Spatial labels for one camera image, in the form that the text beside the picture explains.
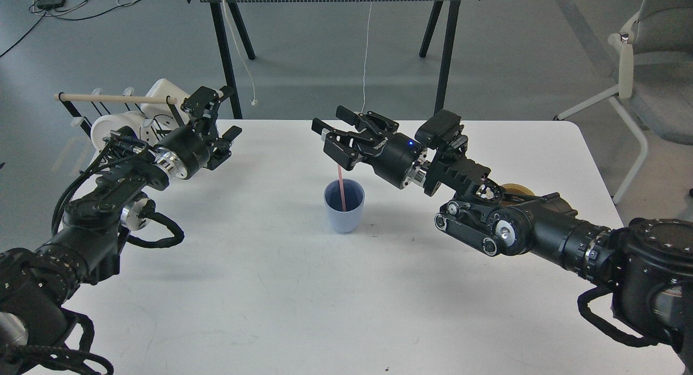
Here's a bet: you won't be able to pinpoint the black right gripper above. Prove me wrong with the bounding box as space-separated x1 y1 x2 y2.
311 106 428 189

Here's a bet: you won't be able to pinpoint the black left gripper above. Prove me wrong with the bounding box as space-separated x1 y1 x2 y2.
155 86 243 180

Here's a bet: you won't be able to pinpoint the blue plastic cup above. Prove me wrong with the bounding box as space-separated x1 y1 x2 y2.
323 179 365 234

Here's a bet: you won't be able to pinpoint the grey office chair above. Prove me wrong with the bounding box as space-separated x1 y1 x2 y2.
556 0 692 204

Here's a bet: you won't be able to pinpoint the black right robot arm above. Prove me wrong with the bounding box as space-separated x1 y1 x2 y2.
311 106 692 372

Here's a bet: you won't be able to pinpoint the white hanging cable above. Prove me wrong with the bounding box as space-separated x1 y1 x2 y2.
356 2 373 116

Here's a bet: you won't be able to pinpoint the bamboo cylinder holder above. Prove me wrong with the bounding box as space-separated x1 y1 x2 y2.
501 183 535 196

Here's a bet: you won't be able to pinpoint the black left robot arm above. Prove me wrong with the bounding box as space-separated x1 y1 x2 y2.
1 86 241 374

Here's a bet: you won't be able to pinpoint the wooden dowel rod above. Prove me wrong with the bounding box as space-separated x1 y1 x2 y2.
54 93 179 106

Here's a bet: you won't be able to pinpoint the white paper roll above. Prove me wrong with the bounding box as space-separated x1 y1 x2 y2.
90 78 189 151

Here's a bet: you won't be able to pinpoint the black wire rack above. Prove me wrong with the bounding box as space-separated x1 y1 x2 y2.
60 101 184 135

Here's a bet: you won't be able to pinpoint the pink chopstick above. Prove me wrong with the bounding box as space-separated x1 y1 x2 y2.
337 165 347 212

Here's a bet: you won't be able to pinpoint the black floor cables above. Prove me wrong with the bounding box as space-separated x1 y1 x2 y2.
0 0 168 59

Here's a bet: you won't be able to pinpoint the white hanging cord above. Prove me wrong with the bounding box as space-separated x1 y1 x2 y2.
218 0 258 107

